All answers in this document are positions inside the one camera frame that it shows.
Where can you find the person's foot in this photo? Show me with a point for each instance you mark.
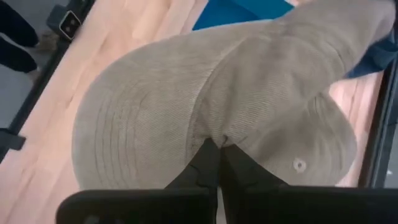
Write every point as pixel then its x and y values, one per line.
pixel 15 21
pixel 15 57

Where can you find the blue plastic bin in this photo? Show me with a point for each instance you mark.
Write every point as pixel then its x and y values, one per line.
pixel 236 12

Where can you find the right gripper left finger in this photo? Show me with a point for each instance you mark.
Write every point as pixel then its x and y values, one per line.
pixel 155 205

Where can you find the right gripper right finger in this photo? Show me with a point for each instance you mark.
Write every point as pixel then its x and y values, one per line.
pixel 280 205

